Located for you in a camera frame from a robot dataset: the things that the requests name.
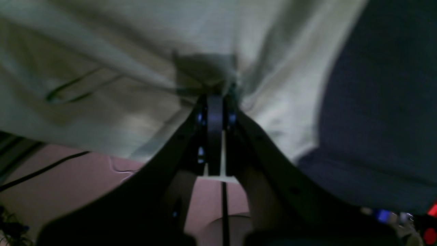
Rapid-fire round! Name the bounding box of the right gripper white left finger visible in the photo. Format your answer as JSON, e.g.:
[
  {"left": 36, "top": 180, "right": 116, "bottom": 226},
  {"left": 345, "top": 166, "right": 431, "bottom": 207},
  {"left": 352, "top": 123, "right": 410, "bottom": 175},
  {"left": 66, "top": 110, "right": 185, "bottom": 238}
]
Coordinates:
[{"left": 37, "top": 95, "right": 223, "bottom": 246}]

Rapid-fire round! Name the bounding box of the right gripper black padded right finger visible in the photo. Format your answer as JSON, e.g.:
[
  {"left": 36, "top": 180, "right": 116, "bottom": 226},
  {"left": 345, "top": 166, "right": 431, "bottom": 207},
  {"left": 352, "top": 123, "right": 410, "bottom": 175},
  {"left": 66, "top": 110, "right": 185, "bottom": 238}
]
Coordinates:
[{"left": 223, "top": 85, "right": 400, "bottom": 246}]

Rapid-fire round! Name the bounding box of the light green T-shirt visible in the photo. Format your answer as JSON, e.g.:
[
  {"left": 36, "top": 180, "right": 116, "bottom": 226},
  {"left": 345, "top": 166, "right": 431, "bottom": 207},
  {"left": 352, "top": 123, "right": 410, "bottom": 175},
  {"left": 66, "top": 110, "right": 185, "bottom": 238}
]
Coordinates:
[{"left": 1, "top": 0, "right": 367, "bottom": 161}]

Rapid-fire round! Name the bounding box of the black table cloth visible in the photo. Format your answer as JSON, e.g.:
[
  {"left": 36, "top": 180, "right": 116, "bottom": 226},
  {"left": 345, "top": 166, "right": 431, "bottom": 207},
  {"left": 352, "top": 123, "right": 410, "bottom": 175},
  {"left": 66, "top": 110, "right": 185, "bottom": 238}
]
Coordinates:
[{"left": 298, "top": 0, "right": 437, "bottom": 215}]

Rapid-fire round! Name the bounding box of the red black clamp right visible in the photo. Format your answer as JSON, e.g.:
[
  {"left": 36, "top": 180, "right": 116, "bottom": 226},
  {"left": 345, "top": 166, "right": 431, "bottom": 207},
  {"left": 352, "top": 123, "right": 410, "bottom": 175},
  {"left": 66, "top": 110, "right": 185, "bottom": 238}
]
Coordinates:
[{"left": 422, "top": 202, "right": 437, "bottom": 246}]

